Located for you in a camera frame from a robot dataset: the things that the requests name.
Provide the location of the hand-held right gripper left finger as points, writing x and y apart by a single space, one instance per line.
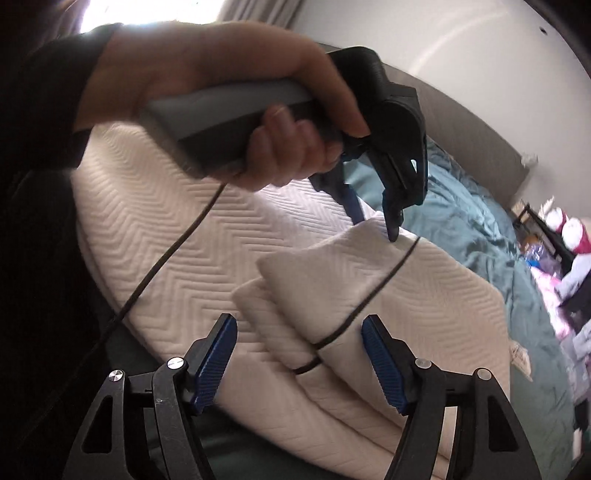
214 360

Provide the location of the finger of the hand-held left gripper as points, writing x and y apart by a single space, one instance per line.
397 138
334 182

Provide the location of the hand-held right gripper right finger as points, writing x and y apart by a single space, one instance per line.
385 364

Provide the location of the white chevron quilted blanket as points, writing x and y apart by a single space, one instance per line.
161 207

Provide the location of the person's left hand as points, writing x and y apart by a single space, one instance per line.
207 55

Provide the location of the grey headboard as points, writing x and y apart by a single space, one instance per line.
461 134

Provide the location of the brown curtain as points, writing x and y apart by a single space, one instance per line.
263 9

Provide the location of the bright window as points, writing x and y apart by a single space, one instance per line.
152 11

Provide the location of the small white fan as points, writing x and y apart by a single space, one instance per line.
529 159

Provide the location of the beige duvet label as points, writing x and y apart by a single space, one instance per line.
519 357

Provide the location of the teal duvet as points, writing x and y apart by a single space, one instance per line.
485 240

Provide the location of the black metal rack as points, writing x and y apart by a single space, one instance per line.
524 212

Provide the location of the pink cloth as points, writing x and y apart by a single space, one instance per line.
549 288

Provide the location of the clear plastic bags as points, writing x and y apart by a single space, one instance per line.
538 254

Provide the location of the person's black top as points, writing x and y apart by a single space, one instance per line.
41 300

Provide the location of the pink bear plush toy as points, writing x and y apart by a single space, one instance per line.
572 230

